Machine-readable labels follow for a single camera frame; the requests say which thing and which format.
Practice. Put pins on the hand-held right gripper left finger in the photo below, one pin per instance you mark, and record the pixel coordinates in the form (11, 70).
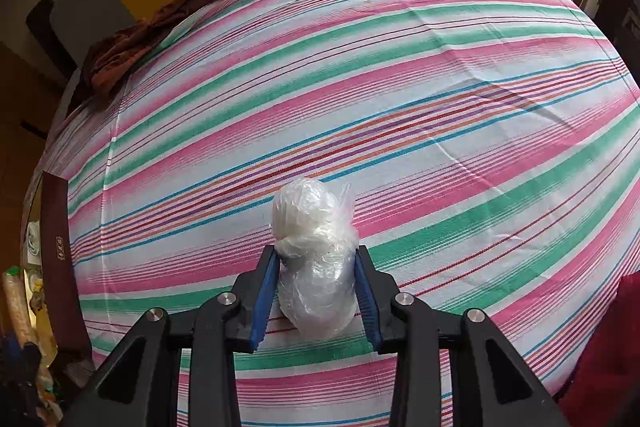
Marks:
(262, 302)

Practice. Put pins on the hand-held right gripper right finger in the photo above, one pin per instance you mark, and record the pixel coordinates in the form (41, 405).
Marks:
(367, 302)

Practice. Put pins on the white plastic-wrapped ball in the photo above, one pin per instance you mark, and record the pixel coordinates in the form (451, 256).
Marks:
(312, 247)

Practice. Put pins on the gold tin box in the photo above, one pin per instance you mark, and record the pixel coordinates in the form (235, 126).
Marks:
(57, 257)

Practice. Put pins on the brown snack bar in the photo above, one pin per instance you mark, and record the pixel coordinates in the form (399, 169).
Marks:
(16, 302)

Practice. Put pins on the striped bed sheet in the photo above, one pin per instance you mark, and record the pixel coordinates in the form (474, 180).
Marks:
(400, 107)

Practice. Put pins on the red cloth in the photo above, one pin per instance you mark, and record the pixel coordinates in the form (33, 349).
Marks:
(610, 357)

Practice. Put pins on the brown jacket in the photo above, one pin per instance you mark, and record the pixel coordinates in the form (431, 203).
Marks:
(150, 37)

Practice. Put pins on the wooden wardrobe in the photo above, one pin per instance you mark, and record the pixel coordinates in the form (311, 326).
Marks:
(20, 132)

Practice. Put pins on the black rolled mat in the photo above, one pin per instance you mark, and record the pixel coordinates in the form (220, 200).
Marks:
(45, 27)

